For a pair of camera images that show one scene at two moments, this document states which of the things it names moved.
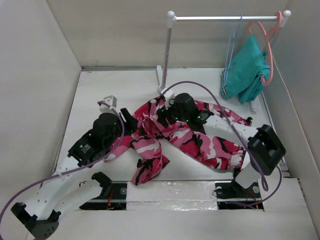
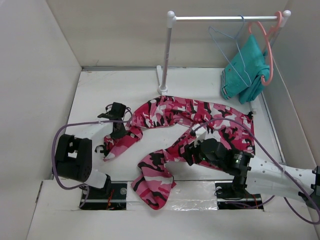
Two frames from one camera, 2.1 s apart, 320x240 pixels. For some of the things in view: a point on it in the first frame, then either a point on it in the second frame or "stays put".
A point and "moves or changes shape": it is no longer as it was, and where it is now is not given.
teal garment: (244, 77) stays put
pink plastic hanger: (273, 29) stays put
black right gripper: (162, 113) → (187, 154)
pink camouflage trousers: (153, 132) moves or changes shape
